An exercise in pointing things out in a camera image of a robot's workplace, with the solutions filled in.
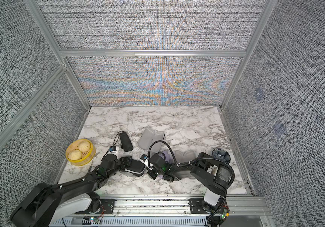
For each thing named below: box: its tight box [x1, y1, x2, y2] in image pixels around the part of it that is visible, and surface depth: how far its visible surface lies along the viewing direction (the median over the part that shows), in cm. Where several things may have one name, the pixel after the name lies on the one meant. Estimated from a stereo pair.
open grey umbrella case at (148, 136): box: [137, 127, 165, 154], surface depth 100 cm
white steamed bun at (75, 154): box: [68, 149, 83, 161], surface depth 88 cm
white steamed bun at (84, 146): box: [78, 140, 91, 153], surface depth 92 cm
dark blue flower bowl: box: [211, 148, 231, 164], surface depth 91 cm
